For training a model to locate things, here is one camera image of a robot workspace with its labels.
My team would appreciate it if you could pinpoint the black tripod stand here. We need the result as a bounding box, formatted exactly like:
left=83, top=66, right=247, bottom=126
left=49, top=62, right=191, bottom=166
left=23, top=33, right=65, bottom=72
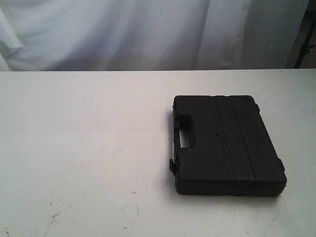
left=294, top=0, right=316, bottom=69

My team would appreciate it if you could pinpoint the white backdrop curtain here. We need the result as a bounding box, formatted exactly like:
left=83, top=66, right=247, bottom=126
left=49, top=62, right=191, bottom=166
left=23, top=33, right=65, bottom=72
left=0, top=0, right=308, bottom=71

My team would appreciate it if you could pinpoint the black plastic tool case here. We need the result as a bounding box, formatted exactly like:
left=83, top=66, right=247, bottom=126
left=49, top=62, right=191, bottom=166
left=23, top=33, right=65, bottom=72
left=169, top=95, right=287, bottom=197

